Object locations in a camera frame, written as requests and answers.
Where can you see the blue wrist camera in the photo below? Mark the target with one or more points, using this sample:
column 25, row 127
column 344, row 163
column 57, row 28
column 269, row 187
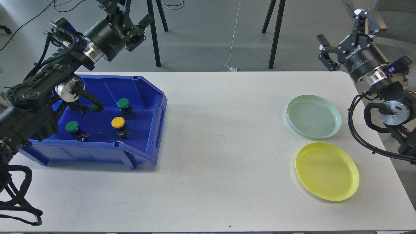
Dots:
column 64, row 34
column 401, row 66

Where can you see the green push button back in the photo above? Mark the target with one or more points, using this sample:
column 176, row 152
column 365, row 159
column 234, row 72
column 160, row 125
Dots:
column 125, row 108

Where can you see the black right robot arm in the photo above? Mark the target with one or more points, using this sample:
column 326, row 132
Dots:
column 392, row 105

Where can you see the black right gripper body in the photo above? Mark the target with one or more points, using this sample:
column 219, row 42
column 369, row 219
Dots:
column 360, row 58

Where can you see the black tripod right legs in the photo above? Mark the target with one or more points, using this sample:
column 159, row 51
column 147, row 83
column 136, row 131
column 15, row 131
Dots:
column 277, row 29

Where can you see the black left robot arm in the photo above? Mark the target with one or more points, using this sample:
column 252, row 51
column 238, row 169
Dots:
column 37, row 104

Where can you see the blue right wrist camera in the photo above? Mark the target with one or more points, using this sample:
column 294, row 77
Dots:
column 401, row 66

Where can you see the black tripod legs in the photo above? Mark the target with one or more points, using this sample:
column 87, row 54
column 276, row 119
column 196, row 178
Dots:
column 153, row 29
column 277, row 29

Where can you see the blue plastic bin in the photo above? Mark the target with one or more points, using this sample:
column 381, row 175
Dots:
column 104, row 145

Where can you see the green push button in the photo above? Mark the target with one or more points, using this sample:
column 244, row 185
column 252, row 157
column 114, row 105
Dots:
column 125, row 108
column 76, row 132

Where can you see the green push button front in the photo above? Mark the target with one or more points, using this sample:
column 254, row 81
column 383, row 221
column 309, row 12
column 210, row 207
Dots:
column 76, row 132

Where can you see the light green plate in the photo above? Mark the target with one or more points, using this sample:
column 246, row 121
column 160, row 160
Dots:
column 313, row 117

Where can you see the yellow push button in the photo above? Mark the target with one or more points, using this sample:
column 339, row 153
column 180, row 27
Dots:
column 122, row 129

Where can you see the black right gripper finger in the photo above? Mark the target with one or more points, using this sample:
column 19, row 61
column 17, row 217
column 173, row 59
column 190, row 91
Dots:
column 366, row 22
column 324, row 56

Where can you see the yellow plate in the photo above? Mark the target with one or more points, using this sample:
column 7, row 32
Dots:
column 327, row 171

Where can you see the black tripod left legs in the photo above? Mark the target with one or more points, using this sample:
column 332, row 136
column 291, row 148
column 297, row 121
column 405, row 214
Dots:
column 153, row 29

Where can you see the grey office chair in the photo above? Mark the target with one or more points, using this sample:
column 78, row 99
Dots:
column 400, row 18

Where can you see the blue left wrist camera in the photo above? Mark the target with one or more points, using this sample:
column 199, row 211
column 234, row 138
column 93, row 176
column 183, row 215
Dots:
column 64, row 34

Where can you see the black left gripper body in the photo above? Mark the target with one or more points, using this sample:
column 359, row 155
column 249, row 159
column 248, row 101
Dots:
column 113, row 34

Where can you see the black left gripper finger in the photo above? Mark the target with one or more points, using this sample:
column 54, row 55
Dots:
column 115, row 7
column 146, row 21

